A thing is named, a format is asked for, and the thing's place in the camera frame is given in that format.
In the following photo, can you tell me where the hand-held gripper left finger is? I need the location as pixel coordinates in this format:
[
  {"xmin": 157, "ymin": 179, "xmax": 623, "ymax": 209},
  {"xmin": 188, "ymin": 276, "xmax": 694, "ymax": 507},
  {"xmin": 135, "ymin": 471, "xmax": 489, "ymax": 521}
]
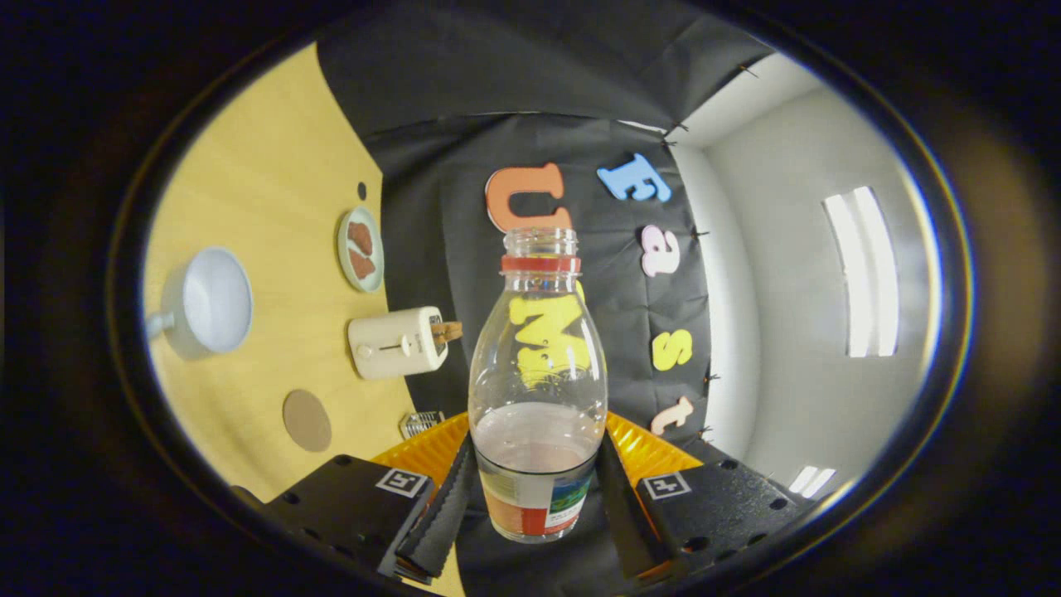
[{"xmin": 265, "ymin": 412, "xmax": 475, "ymax": 581}]

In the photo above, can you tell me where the metal wire basket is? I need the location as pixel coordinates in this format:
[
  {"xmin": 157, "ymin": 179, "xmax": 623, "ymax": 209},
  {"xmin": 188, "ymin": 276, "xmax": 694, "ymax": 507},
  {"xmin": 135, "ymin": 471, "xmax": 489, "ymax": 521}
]
[{"xmin": 400, "ymin": 410, "xmax": 446, "ymax": 440}]

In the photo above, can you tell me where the clear juice bottle red label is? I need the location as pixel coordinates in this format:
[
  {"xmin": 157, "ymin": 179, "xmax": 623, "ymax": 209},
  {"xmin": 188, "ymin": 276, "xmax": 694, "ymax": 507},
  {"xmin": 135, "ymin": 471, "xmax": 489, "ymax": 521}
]
[{"xmin": 468, "ymin": 227, "xmax": 608, "ymax": 544}]

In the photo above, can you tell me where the white toaster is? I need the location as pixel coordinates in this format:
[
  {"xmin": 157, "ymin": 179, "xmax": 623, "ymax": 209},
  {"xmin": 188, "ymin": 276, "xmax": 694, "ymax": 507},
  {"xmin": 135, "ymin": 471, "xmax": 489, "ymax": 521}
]
[{"xmin": 347, "ymin": 306, "xmax": 449, "ymax": 381}]

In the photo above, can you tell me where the round brown coaster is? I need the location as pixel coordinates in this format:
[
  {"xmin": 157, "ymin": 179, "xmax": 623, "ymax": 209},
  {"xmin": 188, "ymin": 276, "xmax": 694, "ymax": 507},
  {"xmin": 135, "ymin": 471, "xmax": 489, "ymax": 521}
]
[{"xmin": 283, "ymin": 390, "xmax": 333, "ymax": 453}]

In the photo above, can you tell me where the large ceiling light panel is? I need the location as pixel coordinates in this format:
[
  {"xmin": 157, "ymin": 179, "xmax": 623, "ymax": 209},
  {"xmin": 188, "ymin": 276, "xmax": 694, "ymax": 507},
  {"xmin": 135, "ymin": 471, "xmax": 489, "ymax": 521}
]
[{"xmin": 823, "ymin": 186, "xmax": 900, "ymax": 358}]

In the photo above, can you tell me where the black backdrop cloth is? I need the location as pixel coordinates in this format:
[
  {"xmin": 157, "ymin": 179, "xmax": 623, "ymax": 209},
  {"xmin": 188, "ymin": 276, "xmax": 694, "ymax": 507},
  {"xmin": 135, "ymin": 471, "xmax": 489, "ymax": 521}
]
[{"xmin": 317, "ymin": 0, "xmax": 776, "ymax": 597}]

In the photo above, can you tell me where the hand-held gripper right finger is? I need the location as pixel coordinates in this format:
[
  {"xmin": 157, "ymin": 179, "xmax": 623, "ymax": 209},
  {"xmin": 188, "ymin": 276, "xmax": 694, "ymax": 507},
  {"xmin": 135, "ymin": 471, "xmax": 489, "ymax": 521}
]
[{"xmin": 597, "ymin": 412, "xmax": 818, "ymax": 580}]

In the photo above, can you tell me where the white cup with handle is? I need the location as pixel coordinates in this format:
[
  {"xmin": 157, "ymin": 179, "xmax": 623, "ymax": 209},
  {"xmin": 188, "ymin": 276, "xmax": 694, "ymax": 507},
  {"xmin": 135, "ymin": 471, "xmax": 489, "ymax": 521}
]
[{"xmin": 145, "ymin": 246, "xmax": 254, "ymax": 356}]

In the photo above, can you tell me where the small ceiling light panel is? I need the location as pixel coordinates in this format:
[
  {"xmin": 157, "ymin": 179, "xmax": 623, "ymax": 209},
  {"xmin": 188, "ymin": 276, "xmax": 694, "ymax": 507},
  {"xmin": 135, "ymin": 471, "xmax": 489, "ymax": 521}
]
[{"xmin": 787, "ymin": 464, "xmax": 838, "ymax": 498}]

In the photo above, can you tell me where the wooden table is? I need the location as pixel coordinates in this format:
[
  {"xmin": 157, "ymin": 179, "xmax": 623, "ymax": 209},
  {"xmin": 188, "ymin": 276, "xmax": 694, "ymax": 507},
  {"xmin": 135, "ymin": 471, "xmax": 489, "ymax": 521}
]
[{"xmin": 143, "ymin": 41, "xmax": 465, "ymax": 597}]

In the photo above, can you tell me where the pale green plate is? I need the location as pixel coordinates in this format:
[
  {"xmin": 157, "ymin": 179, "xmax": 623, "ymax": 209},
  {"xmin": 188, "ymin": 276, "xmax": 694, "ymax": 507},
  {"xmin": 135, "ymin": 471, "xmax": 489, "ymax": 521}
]
[{"xmin": 337, "ymin": 206, "xmax": 385, "ymax": 294}]

